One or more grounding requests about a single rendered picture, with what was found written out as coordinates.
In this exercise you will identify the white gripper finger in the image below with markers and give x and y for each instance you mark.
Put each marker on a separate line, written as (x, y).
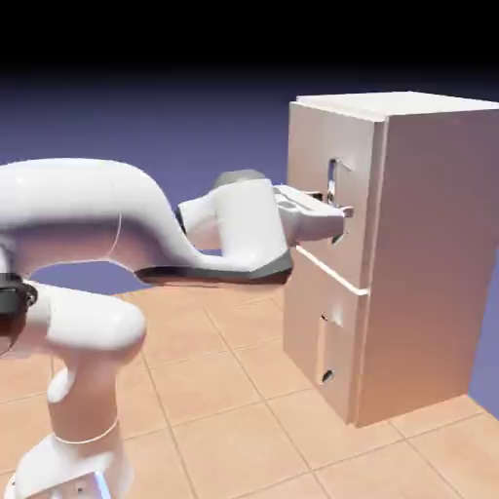
(348, 212)
(340, 238)

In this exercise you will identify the short pale cabinet door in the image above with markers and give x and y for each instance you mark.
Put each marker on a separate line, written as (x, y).
(304, 331)

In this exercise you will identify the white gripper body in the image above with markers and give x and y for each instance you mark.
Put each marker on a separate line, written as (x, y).
(319, 224)

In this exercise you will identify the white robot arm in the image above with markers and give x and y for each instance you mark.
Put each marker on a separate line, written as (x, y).
(97, 206)

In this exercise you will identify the pale wooden cabinet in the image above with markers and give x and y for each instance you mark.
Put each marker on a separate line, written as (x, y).
(436, 253)

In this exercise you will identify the tall pale cabinet door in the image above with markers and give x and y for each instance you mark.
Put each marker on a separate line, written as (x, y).
(312, 148)

